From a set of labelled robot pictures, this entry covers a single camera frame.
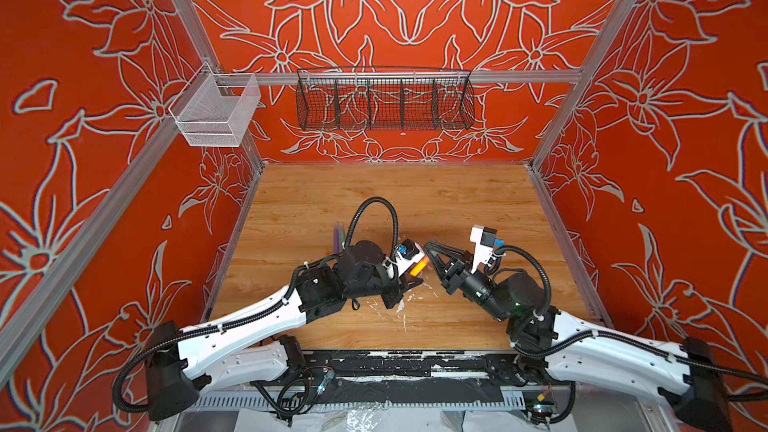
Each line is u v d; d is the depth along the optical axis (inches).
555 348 19.8
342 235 38.5
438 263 24.4
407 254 22.1
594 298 35.2
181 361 15.6
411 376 28.7
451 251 23.5
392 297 23.3
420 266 24.5
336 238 38.4
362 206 19.7
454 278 21.7
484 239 21.7
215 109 37.1
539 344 20.7
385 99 38.4
